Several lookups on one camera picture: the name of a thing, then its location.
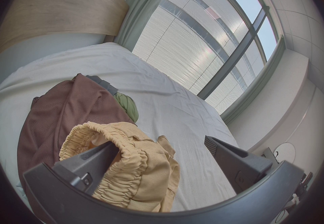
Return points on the tan shorts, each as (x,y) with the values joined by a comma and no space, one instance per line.
(141,167)

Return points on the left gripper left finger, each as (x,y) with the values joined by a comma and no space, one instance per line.
(86,167)

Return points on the brown garment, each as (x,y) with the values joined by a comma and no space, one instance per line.
(50,116)

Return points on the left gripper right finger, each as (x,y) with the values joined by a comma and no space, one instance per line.
(240,167)

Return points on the bed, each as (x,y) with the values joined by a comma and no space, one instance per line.
(164,116)

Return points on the window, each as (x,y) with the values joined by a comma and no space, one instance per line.
(189,40)

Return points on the black garment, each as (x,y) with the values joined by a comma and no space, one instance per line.
(103,83)

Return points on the green garment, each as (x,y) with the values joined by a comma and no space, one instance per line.
(129,106)

